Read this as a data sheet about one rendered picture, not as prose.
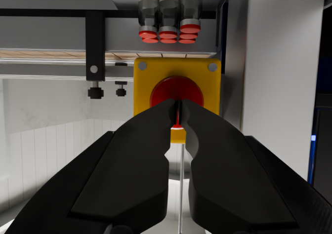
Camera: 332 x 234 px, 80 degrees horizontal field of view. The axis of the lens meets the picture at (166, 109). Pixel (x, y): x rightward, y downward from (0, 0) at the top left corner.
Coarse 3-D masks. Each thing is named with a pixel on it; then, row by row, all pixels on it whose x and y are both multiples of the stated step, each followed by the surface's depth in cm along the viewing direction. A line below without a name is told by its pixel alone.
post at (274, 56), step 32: (256, 0) 16; (288, 0) 16; (320, 0) 16; (256, 32) 16; (288, 32) 16; (320, 32) 16; (256, 64) 16; (288, 64) 16; (224, 96) 22; (256, 96) 17; (288, 96) 16; (256, 128) 17; (288, 128) 17; (288, 160) 17
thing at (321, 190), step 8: (320, 112) 16; (328, 112) 16; (320, 120) 17; (328, 120) 16; (320, 128) 17; (328, 128) 17; (320, 136) 17; (328, 136) 17; (320, 144) 17; (328, 144) 17; (320, 152) 17; (328, 152) 17; (320, 160) 17; (328, 160) 17; (320, 168) 17; (328, 168) 17; (320, 176) 17; (328, 176) 17; (320, 184) 17; (328, 184) 17; (320, 192) 17; (328, 192) 17; (328, 200) 17
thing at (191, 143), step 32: (192, 128) 9; (224, 128) 9; (192, 160) 7; (224, 160) 7; (256, 160) 7; (192, 192) 7; (224, 192) 6; (256, 192) 6; (224, 224) 6; (256, 224) 5; (288, 224) 6
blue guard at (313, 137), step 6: (318, 108) 17; (324, 108) 17; (330, 108) 17; (318, 114) 17; (318, 120) 17; (312, 126) 17; (312, 132) 17; (312, 138) 17; (312, 144) 17; (312, 150) 17; (312, 156) 17; (312, 162) 17; (312, 168) 17; (312, 174) 17; (312, 180) 17; (312, 186) 17
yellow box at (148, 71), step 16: (144, 64) 16; (160, 64) 16; (176, 64) 16; (192, 64) 16; (208, 64) 16; (144, 80) 16; (160, 80) 16; (208, 80) 16; (144, 96) 16; (208, 96) 16
